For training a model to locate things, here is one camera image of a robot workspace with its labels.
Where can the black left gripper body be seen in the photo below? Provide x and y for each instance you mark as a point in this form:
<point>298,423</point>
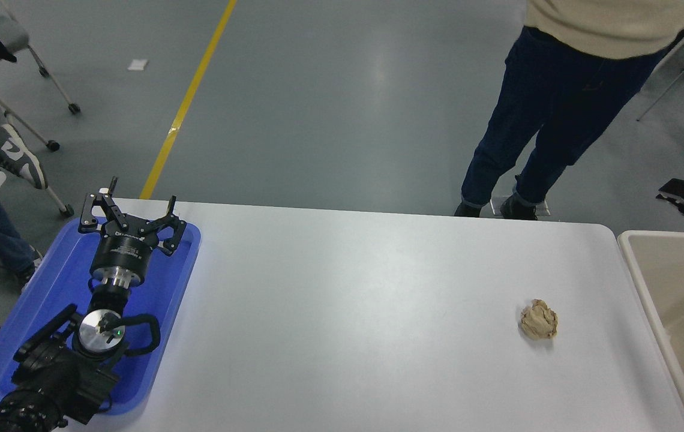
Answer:
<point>123,252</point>

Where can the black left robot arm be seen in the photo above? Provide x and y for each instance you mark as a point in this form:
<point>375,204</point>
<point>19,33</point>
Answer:
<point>60,378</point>

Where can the blue plastic tray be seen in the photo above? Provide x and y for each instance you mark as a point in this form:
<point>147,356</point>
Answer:
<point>165,300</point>

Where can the small white paper scrap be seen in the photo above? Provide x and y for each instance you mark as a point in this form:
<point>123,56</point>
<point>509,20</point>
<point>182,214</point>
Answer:
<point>138,64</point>

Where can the standing person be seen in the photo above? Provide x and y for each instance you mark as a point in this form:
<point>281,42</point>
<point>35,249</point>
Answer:
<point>552,102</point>

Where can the crumpled tan paper ball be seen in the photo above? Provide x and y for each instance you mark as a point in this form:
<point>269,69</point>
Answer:
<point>539,320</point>

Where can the grey wheeled chair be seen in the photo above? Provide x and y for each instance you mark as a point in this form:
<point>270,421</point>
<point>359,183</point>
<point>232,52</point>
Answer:
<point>12,33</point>

